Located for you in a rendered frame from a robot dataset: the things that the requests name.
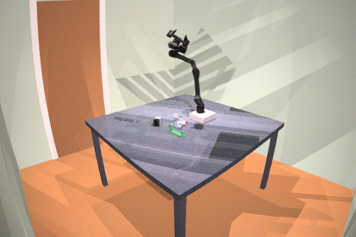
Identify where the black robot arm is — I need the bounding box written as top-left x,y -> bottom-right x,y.
168,41 -> 205,114

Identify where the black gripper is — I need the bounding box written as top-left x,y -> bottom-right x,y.
167,29 -> 190,47

